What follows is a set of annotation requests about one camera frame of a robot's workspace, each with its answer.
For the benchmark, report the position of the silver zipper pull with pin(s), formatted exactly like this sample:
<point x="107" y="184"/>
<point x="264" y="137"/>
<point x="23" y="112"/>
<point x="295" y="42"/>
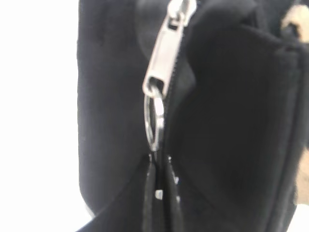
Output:
<point x="162" y="67"/>

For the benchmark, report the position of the black canvas tote bag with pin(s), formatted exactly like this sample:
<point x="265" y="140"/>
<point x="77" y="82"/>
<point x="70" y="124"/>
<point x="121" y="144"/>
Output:
<point x="236" y="121"/>

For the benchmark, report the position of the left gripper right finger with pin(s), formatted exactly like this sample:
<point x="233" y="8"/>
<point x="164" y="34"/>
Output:
<point x="172" y="209"/>

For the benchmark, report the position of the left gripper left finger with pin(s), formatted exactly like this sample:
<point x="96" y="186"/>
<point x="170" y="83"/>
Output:
<point x="148" y="212"/>

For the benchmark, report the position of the tan rear bag handle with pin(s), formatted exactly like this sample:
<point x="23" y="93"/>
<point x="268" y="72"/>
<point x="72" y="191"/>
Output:
<point x="297" y="17"/>

